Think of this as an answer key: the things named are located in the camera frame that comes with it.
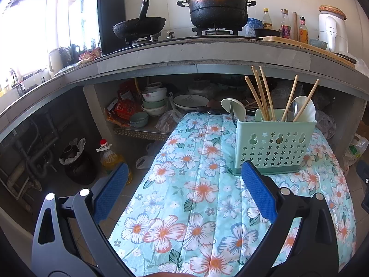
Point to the white jug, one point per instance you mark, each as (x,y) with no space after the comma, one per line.
(54,60)

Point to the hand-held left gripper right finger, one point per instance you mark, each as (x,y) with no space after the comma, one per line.
(259,192)

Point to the white kitchen appliance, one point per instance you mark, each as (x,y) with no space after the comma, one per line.
(331,31)

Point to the black ceramic jar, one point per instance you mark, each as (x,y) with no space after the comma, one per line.
(77,167)

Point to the blue plastic bag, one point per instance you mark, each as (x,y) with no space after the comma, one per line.
(253,26)

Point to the green ceramic bowl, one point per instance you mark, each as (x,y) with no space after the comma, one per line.
(154,104)

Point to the white floral bowl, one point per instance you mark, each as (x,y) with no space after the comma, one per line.
(154,94)

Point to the gas stove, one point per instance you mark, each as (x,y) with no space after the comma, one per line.
(178,36)

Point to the brown condiment bottle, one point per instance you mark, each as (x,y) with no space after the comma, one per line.
(303,31)

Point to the wooden cutting board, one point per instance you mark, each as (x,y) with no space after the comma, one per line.
(288,41)

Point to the bright window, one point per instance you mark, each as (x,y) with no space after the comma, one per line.
(26,34)

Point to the cooking oil bottle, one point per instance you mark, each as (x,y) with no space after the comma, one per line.
(109,160)

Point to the grey concrete kitchen counter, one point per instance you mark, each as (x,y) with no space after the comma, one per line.
(230,54)

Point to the white ribbed rice scoop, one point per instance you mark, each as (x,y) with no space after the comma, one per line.
(308,109)

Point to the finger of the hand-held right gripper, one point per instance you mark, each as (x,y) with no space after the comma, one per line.
(363,169)

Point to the red label condiment bottle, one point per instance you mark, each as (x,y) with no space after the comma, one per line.
(286,26)

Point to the wooden rolling pin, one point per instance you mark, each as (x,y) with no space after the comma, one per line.
(295,24)

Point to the woven round trivet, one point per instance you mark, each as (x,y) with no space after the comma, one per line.
(331,9)

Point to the small black pan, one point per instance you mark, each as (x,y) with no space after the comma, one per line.
(266,32)

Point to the teal ceramic bowl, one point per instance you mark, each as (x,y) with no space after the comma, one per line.
(139,119)

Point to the white green plastic bag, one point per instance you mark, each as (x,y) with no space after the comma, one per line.
(356,150)

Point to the pink dishcloth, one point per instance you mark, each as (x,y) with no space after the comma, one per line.
(90,55)

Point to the black wok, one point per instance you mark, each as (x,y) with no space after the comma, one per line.
(138,26)

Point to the mint green utensil holder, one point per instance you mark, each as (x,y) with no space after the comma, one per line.
(274,155)

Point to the floral teal blanket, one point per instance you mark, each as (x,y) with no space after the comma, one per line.
(201,179)

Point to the crumpled clear plastic bag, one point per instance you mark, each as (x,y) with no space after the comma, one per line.
(167,121)

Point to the grey drain pipes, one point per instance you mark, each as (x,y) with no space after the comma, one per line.
(28,153)

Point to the red snack packages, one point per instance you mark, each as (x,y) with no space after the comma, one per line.
(124,108)

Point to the small grey bowl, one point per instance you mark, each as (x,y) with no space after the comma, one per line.
(318,44)

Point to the metal faucet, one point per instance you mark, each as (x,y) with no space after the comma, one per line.
(16,78)

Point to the white plastic spoon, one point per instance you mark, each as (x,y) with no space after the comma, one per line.
(239,106)

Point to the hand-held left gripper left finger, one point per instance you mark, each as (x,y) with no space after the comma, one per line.
(112,190)

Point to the yellow label condiment bottle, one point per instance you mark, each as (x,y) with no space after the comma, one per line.
(267,20)

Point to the white patterned plate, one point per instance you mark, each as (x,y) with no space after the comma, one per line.
(190,101)

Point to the small white bowl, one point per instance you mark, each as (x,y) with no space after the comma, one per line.
(153,86)

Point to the black steamer pot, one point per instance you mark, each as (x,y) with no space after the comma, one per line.
(219,8)

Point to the black countertop cabinet appliance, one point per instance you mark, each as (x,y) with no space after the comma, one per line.
(112,8)

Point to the metal storage shelf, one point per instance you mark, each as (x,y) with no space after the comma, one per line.
(138,132)

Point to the white ceramic bowl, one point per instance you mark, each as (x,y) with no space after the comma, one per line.
(153,112)

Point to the dark kitchen knife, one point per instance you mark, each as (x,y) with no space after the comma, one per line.
(345,57)

